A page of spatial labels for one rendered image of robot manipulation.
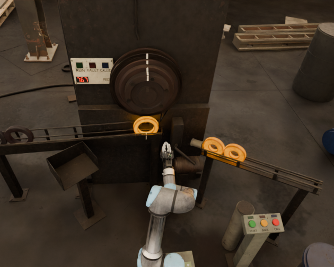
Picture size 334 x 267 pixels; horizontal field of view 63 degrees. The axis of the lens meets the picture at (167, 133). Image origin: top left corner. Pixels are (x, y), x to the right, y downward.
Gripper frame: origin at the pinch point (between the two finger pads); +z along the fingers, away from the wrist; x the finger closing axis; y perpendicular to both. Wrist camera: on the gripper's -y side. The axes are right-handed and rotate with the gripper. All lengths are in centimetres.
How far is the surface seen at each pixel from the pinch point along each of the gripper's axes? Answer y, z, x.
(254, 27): -163, 334, -214
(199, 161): -21.3, -4.3, -28.1
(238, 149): 8.0, -8.8, -48.0
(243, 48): -156, 269, -173
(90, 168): -12, -12, 52
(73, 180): -11, -21, 62
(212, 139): 3.6, 1.1, -33.0
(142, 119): 2.7, 18.2, 15.9
